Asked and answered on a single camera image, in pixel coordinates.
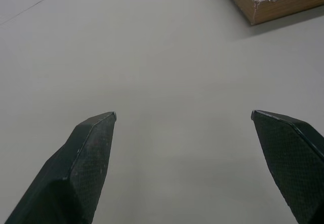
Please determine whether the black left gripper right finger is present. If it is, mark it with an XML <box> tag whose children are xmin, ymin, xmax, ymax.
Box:
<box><xmin>250</xmin><ymin>109</ymin><xmax>324</xmax><ymax>224</ymax></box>

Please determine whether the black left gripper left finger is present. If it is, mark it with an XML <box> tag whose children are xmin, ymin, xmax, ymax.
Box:
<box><xmin>4</xmin><ymin>111</ymin><xmax>117</xmax><ymax>224</ymax></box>

